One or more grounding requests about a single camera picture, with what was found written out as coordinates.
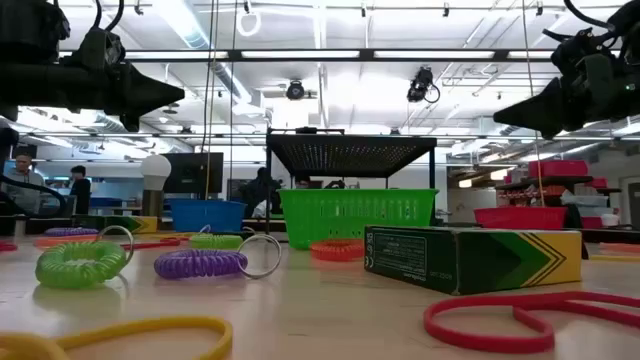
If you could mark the red plastic basket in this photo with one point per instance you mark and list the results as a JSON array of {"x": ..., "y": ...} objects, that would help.
[{"x": 520, "y": 218}]

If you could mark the green blue crayon box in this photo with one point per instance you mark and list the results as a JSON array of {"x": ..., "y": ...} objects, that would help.
[
  {"x": 125, "y": 225},
  {"x": 475, "y": 260}
]

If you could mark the blue plastic basket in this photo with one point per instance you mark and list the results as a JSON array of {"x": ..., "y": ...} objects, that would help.
[{"x": 205, "y": 216}]

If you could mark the long red rubber band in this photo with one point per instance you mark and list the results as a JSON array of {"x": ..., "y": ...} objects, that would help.
[{"x": 150, "y": 245}]

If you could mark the purple coil wristband keyring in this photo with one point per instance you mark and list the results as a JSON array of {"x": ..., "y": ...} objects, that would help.
[
  {"x": 70, "y": 232},
  {"x": 200, "y": 264}
]

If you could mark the yellow rubber band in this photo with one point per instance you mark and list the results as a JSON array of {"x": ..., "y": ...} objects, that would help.
[
  {"x": 150, "y": 326},
  {"x": 617, "y": 258}
]

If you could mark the green coil wristband keyring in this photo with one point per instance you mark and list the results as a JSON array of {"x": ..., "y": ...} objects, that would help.
[
  {"x": 215, "y": 242},
  {"x": 75, "y": 265}
]

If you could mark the pile of coloured rubber bands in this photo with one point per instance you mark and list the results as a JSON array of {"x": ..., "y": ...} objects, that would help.
[{"x": 6, "y": 246}]

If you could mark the green plastic basket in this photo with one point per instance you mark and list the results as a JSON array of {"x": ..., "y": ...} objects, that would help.
[{"x": 350, "y": 215}]

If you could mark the orange coil wristband keyring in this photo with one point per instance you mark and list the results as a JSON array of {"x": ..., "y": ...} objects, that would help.
[{"x": 337, "y": 250}]

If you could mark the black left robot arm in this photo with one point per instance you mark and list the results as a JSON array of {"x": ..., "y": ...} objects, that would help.
[{"x": 30, "y": 25}]

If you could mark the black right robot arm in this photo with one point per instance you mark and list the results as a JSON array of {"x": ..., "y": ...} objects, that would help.
[{"x": 631, "y": 17}]

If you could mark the red storage bin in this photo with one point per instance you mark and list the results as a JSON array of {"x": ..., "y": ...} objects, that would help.
[{"x": 557, "y": 169}]

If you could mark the black shelf unit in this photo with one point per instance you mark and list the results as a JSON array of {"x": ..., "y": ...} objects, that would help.
[{"x": 545, "y": 181}]

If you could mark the white bulb brass lamp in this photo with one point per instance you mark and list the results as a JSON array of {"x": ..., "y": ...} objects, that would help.
[{"x": 155, "y": 170}]

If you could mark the clear plastic bin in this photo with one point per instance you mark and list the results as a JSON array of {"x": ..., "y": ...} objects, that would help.
[{"x": 582, "y": 200}]

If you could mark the black monitor screen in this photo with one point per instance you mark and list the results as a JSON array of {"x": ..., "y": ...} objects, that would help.
[{"x": 192, "y": 172}]

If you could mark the person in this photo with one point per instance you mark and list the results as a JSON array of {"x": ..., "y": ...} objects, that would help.
[
  {"x": 80, "y": 192},
  {"x": 22, "y": 185},
  {"x": 257, "y": 192}
]

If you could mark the tan rubber band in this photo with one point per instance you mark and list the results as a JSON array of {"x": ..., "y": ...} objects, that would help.
[{"x": 167, "y": 235}]

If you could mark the orange rubber band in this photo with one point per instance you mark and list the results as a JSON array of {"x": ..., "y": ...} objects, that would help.
[{"x": 622, "y": 247}]

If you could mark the black metal crossbar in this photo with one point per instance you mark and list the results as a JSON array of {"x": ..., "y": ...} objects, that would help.
[{"x": 367, "y": 55}]

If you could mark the black perforated metal stand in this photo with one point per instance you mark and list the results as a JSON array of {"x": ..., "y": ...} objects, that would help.
[{"x": 350, "y": 155}]

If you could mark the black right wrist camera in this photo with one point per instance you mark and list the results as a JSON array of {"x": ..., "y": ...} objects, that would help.
[{"x": 599, "y": 75}]

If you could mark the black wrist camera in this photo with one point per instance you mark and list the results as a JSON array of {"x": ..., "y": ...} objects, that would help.
[
  {"x": 102, "y": 47},
  {"x": 599, "y": 75}
]

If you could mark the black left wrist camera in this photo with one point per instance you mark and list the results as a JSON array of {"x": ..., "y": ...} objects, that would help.
[{"x": 102, "y": 47}]

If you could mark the small white post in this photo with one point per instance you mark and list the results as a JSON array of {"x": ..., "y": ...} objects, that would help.
[{"x": 20, "y": 227}]

